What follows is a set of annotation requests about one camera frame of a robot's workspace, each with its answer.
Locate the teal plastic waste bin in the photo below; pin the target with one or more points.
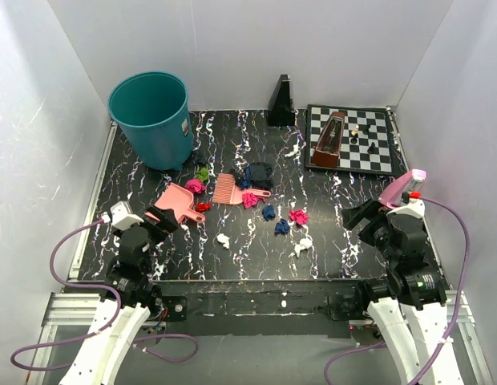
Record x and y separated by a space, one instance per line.
151 109

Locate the red paper scrap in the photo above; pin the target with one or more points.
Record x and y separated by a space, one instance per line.
202 207

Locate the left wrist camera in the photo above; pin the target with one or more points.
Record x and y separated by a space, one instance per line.
121 216

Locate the aluminium rail frame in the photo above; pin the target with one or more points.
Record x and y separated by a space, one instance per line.
342 307

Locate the pink metronome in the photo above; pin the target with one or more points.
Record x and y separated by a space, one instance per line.
409 182

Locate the black white chessboard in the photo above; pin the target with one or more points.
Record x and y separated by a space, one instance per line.
354 157

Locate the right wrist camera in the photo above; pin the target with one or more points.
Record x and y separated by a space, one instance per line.
412 205

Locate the green paper scrap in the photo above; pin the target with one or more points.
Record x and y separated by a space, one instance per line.
202 174

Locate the pink dustpan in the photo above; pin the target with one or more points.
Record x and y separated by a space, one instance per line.
181 201

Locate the brown wooden metronome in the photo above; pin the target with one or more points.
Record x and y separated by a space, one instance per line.
327 151

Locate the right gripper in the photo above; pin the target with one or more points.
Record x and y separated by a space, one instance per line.
372 210

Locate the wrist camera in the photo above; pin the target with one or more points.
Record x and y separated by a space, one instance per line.
412 205
121 216

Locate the pink hand brush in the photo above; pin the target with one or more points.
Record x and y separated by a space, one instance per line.
227 192

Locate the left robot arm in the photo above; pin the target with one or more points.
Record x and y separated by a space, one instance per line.
128 301

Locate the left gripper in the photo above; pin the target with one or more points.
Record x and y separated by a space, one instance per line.
166 225

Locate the black metronome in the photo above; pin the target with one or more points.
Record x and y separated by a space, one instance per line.
281 111

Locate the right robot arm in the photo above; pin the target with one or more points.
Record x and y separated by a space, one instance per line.
410 306

